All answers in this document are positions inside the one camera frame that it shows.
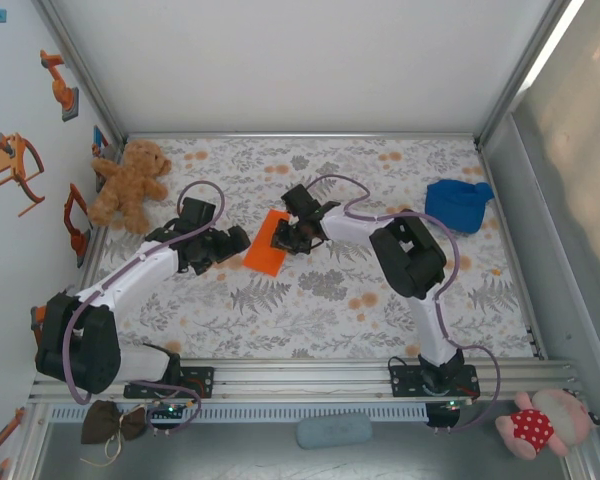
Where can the orange paper sheet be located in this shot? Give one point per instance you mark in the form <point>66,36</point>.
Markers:
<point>262,255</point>

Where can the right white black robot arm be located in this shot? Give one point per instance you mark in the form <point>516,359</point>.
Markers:
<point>410,260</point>

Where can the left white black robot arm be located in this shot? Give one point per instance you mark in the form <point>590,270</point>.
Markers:
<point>75,350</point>

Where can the floral patterned table mat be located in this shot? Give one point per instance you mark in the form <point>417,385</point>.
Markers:
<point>280,320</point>

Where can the brown teddy bear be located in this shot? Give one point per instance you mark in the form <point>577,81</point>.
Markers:
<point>127,185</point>

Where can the blue cloth pouch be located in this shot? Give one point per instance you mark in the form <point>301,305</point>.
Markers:
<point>455,205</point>

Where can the grey-blue oblong case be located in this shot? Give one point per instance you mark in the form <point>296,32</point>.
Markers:
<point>332,430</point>

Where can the pink plush doll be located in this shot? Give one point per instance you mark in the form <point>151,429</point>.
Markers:
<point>530,425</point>

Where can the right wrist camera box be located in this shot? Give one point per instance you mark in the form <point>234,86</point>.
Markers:
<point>301,200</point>

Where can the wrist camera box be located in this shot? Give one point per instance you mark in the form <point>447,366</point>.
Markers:
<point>197,214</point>
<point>301,200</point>

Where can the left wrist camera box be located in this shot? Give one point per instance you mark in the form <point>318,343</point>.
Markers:
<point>197,214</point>

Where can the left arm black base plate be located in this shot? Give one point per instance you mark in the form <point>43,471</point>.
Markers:
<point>205,382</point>

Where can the aluminium mounting rail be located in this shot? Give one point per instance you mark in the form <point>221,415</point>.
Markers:
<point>300,380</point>

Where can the blue grey orange wall sticker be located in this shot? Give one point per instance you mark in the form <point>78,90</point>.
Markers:
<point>100,137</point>

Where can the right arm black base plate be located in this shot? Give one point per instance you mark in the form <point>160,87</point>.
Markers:
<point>402,382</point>

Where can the short aluminium frame post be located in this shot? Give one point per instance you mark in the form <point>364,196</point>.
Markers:
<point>587,465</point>
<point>32,445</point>

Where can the aluminium frame post with light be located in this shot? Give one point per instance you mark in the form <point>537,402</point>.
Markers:
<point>525,65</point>

